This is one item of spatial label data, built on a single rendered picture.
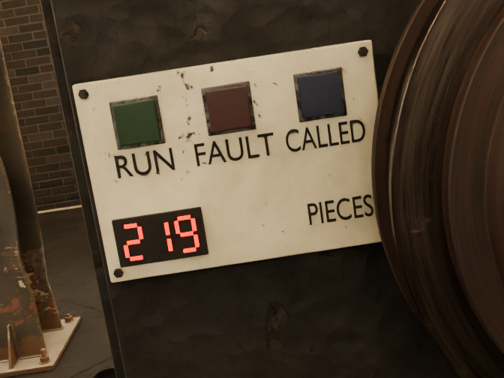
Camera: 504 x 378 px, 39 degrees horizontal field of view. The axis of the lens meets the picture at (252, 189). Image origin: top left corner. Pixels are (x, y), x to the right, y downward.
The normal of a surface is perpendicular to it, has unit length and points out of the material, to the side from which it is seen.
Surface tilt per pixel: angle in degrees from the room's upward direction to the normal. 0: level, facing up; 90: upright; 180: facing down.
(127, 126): 90
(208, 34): 90
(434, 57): 90
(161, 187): 90
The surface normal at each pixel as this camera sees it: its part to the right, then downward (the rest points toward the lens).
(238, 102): 0.03, 0.20
